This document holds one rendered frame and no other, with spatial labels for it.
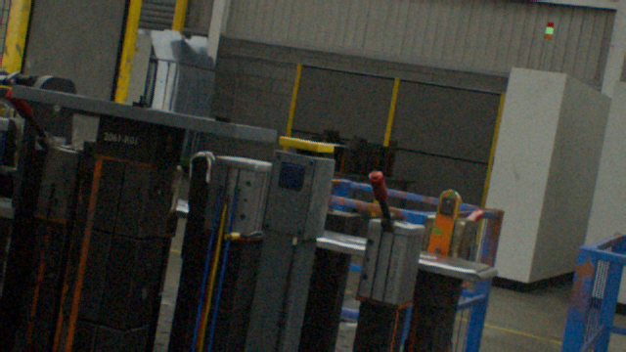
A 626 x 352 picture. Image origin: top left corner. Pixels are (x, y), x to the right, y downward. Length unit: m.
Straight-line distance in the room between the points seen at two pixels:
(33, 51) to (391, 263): 3.63
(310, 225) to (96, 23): 4.04
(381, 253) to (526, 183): 8.05
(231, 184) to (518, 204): 8.03
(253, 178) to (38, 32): 3.48
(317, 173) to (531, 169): 8.19
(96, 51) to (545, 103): 5.16
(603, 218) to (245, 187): 7.99
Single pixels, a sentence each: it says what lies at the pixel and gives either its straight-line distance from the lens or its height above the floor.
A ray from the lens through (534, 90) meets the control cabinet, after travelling 9.59.
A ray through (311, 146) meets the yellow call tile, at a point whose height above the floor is 1.15.
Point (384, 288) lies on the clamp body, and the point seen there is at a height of 0.96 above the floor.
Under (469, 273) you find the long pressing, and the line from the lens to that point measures 1.61.
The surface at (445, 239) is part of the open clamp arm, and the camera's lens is 1.83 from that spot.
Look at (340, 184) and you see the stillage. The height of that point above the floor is 0.93.
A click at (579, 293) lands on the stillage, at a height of 0.80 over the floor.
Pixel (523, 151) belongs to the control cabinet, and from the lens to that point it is 9.57.
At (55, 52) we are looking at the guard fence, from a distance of 5.11.
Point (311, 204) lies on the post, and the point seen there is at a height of 1.08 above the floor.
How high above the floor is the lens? 1.18
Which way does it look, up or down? 3 degrees down
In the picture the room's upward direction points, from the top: 10 degrees clockwise
